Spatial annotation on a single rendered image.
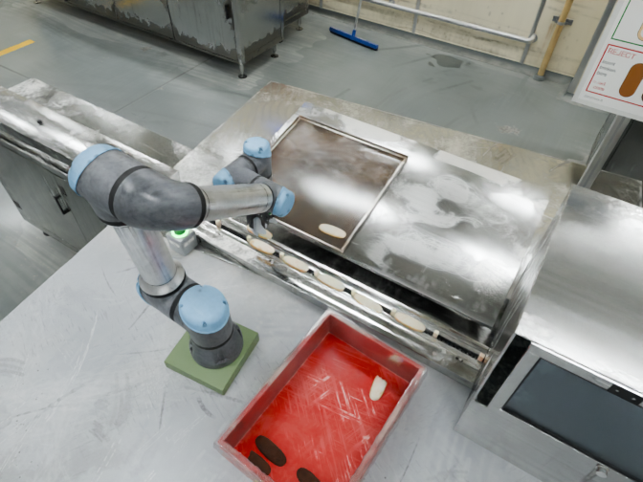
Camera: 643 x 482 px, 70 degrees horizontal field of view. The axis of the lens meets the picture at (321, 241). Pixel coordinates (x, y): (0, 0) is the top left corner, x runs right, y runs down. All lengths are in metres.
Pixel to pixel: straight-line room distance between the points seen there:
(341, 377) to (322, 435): 0.17
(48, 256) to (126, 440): 1.86
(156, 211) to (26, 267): 2.22
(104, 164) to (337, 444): 0.86
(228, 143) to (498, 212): 1.17
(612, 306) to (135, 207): 0.93
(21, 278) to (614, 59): 2.86
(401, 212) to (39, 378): 1.22
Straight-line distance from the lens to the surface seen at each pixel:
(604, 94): 1.75
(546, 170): 2.23
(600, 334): 1.03
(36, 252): 3.13
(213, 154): 2.09
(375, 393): 1.35
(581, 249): 1.17
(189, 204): 0.91
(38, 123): 2.33
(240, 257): 1.58
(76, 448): 1.42
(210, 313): 1.19
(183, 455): 1.33
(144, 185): 0.90
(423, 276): 1.52
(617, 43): 1.69
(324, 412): 1.32
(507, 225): 1.69
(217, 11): 4.22
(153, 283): 1.22
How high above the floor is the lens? 2.05
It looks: 47 degrees down
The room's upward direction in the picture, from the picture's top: 2 degrees clockwise
